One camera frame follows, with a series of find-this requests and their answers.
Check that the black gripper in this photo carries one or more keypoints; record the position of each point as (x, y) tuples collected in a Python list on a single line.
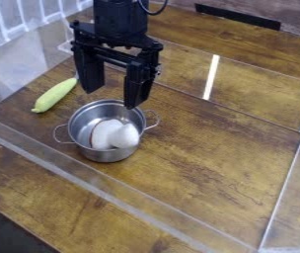
[(116, 39)]

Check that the small steel pot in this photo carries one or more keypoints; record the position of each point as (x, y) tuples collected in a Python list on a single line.
[(90, 115)]

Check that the white mushroom toy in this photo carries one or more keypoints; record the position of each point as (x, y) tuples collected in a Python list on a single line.
[(112, 134)]

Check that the clear acrylic enclosure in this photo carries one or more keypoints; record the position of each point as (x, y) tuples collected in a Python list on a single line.
[(212, 184)]

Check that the black bar on wall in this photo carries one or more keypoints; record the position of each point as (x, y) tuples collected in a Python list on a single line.
[(239, 17)]

